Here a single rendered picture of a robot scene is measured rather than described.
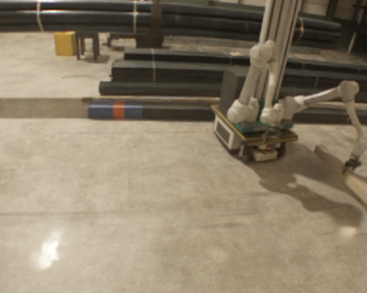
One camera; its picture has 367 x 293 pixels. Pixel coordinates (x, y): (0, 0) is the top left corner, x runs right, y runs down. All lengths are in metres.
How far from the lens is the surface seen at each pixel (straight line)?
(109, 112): 3.50
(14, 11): 4.11
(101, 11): 3.79
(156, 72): 4.44
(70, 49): 7.19
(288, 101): 2.86
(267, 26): 2.63
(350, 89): 2.70
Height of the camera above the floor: 1.55
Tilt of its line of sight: 30 degrees down
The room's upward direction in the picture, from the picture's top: 5 degrees clockwise
